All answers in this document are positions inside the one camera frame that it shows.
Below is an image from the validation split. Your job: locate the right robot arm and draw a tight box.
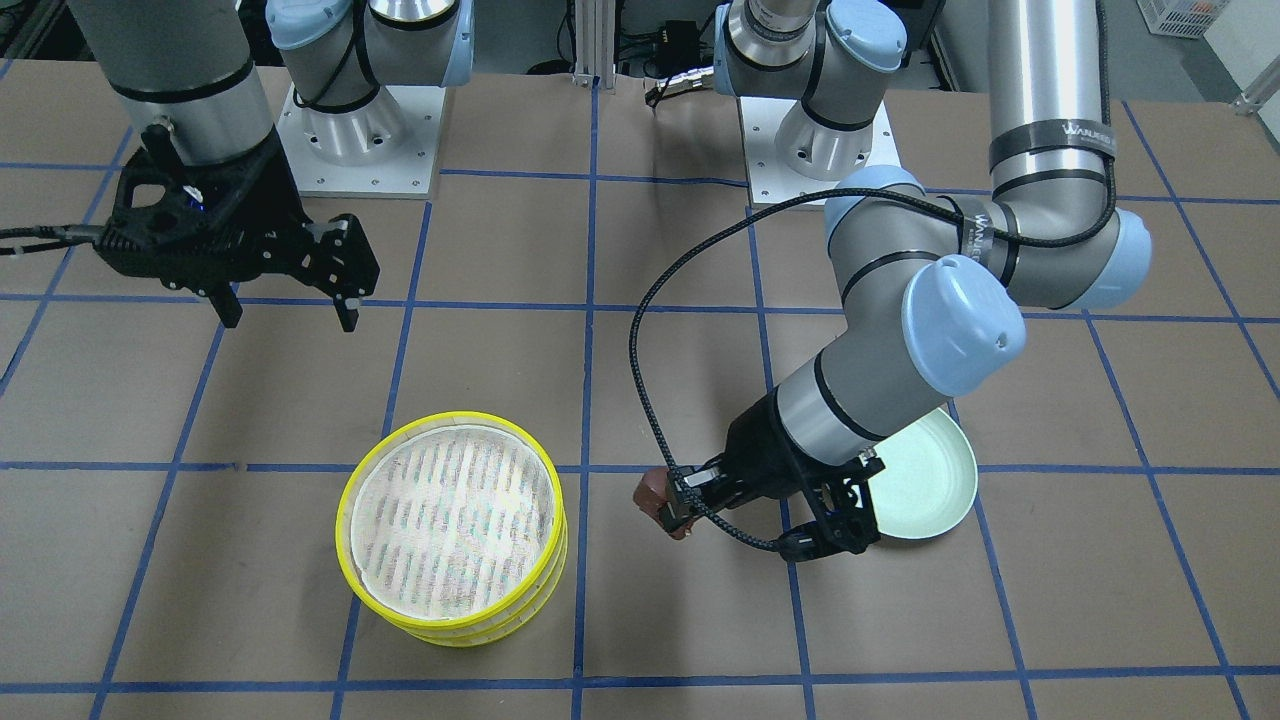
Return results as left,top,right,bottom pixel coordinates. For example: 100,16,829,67
69,1,474,332

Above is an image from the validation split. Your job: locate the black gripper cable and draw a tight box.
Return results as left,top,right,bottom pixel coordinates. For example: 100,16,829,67
0,225,105,255
628,0,1119,553

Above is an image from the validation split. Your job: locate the brown steamed bun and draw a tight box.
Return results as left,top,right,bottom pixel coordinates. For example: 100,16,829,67
632,468,692,541

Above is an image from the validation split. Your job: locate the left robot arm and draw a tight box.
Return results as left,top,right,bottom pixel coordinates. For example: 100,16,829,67
634,1,1153,562

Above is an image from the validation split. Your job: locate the yellow steamer basket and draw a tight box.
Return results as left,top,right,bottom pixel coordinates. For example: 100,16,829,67
335,411,568,621
364,529,570,648

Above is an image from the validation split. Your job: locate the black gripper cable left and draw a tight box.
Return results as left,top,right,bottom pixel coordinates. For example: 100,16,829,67
628,0,1119,553

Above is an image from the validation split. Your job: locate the pale green plate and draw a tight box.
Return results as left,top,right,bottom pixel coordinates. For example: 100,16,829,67
870,407,979,541

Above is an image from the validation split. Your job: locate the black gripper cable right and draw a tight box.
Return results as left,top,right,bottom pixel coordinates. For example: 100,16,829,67
0,225,105,255

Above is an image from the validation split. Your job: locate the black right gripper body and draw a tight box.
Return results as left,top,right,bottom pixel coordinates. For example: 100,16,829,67
92,124,380,301

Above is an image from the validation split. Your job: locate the aluminium frame post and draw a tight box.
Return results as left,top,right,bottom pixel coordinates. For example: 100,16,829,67
571,0,620,94

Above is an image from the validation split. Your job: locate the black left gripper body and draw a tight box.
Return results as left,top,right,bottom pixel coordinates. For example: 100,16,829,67
690,392,884,559

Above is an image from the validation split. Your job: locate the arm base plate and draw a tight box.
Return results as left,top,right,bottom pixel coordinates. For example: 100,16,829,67
739,97,901,208
276,86,449,200

